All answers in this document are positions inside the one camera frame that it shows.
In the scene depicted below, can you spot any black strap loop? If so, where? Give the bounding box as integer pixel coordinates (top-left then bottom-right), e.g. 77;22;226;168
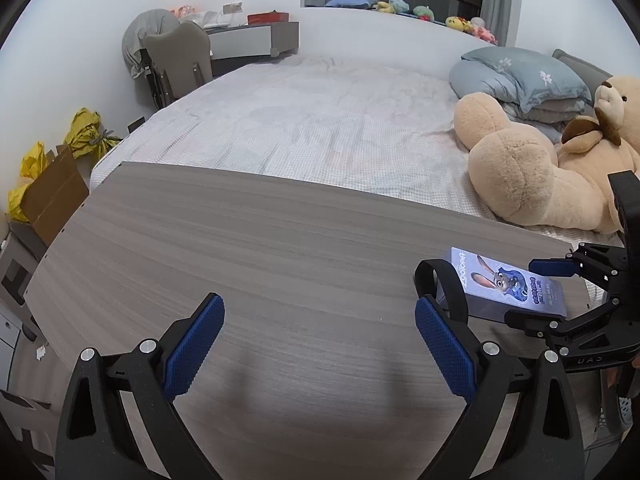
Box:
414;259;471;331

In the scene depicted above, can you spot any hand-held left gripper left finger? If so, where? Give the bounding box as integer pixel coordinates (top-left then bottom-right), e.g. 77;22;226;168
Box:
54;294;226;480

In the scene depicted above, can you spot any bed with light sheet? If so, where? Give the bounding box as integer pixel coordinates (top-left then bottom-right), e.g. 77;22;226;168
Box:
90;7;626;301

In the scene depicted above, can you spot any yellow plastic bag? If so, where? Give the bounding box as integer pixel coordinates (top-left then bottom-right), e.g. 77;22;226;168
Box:
65;107;123;161
6;141;51;223

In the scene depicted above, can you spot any purple cartoon rabbit box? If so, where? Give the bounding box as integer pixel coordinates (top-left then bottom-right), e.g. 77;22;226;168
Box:
435;246;570;323

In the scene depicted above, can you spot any grey chair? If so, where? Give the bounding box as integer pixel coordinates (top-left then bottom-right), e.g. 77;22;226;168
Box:
145;21;213;108

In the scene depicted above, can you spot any grey bed headboard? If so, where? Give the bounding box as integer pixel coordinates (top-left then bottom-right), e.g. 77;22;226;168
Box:
551;48;613;101

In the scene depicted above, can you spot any grey storage cabinet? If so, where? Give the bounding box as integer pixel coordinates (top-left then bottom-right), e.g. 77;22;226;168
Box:
0;220;56;406

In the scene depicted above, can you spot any brown cardboard box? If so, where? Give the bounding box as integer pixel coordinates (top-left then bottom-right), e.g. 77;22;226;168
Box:
20;144;91;247

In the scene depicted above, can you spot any red box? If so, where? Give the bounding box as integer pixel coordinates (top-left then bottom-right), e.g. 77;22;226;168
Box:
247;11;291;26

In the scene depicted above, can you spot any grey and white desk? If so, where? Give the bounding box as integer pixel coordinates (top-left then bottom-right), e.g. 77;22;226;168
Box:
207;20;301;76

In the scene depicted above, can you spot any large beige teddy bear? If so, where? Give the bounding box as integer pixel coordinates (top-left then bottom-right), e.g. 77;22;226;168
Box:
454;75;640;233

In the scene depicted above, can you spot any grey cloth on chair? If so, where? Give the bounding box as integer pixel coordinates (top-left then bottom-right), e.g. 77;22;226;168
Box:
122;9;181;78

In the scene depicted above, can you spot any folded blue-grey duvet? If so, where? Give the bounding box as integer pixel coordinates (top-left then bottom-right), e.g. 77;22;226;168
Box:
448;46;593;126

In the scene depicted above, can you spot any row of plush toys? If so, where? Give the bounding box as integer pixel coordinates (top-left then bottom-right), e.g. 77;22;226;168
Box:
372;0;499;46

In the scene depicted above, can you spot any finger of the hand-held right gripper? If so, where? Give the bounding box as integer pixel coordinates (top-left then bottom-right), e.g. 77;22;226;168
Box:
504;302;611;348
528;252;583;279

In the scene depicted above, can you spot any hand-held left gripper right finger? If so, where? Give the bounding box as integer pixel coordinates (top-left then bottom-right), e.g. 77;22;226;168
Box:
415;296;586;480

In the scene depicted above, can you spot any grey perforated plastic bin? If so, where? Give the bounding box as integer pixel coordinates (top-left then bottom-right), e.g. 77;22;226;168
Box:
585;375;638;456

